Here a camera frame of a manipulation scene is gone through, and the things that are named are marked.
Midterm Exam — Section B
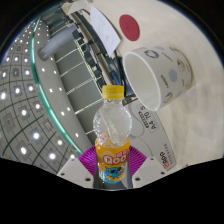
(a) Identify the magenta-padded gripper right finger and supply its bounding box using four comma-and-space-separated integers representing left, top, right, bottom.
127, 145, 168, 189

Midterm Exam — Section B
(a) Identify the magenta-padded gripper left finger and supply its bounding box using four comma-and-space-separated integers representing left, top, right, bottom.
57, 145, 100, 190

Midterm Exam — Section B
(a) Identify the yellow-capped orange-label drink bottle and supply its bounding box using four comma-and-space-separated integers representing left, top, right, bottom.
92, 84, 133, 185

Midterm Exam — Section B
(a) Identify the group of ceiling lights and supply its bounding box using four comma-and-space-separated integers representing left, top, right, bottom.
0, 19, 84, 164

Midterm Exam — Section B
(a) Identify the white patterned paper cup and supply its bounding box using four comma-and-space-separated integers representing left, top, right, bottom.
123, 45, 194, 112

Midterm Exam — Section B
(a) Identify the black desktop console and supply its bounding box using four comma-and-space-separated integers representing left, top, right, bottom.
106, 56, 126, 98

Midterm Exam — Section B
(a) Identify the group of black office chairs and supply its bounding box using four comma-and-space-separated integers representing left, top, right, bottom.
71, 29, 108, 88

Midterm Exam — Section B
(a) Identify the flat round red coaster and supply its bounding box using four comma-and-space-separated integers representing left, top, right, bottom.
118, 14, 141, 42

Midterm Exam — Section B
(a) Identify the white paper sheet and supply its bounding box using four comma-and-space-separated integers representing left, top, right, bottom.
89, 4, 122, 58

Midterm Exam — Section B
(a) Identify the long curved conference desk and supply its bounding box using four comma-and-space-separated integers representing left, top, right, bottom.
63, 6, 118, 84

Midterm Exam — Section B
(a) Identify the small open white box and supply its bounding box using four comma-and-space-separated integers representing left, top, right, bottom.
61, 0, 93, 16

